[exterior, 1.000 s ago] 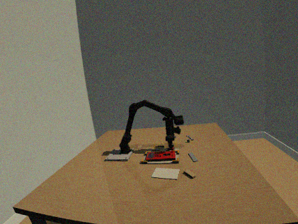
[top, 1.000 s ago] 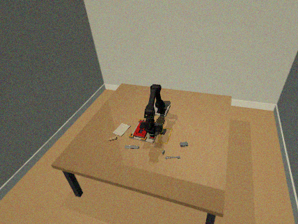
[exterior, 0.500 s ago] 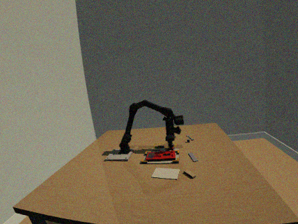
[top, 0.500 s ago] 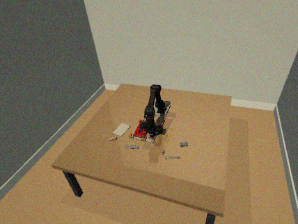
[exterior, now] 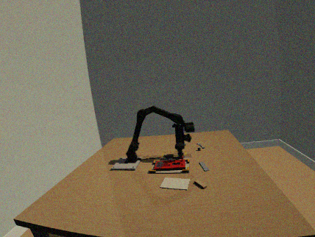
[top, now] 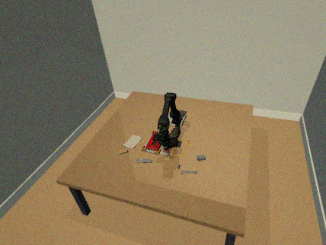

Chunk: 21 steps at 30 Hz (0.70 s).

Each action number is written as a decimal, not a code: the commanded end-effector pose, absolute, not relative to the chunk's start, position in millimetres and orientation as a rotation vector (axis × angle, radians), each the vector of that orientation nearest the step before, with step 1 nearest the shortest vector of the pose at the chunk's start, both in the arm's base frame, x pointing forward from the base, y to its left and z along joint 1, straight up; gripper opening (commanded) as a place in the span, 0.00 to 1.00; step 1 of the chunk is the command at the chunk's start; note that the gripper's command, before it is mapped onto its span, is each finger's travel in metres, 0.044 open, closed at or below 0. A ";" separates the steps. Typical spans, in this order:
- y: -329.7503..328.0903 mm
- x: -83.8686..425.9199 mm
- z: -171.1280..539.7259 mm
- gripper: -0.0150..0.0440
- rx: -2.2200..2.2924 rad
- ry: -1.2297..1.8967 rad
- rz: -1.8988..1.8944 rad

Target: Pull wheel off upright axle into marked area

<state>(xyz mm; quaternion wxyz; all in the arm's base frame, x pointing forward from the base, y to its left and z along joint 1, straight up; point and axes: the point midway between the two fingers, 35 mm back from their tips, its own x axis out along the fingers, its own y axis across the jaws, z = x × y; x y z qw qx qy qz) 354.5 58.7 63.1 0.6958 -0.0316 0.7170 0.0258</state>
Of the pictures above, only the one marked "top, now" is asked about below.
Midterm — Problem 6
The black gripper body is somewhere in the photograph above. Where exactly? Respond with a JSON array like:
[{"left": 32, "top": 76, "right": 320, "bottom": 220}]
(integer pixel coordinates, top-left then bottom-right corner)
[{"left": 153, "top": 134, "right": 178, "bottom": 145}]

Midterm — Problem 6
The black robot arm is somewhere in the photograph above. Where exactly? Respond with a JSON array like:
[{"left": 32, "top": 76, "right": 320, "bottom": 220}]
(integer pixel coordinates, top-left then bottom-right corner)
[{"left": 157, "top": 93, "right": 181, "bottom": 145}]

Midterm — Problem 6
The beige flat rectangular pad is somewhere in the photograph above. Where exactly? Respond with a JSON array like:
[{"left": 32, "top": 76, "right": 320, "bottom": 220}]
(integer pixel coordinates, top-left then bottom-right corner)
[{"left": 123, "top": 135, "right": 142, "bottom": 149}]

